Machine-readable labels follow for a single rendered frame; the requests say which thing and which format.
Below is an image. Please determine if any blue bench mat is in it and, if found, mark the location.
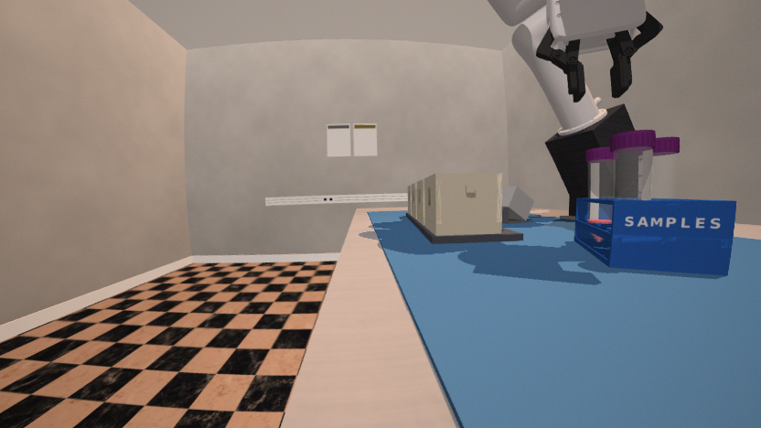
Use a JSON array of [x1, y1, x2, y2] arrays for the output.
[[368, 210, 761, 428]]

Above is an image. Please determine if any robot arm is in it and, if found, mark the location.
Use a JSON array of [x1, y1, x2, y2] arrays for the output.
[[488, 0, 607, 135]]

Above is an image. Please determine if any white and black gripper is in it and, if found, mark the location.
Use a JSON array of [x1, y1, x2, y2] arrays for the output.
[[536, 0, 663, 102]]

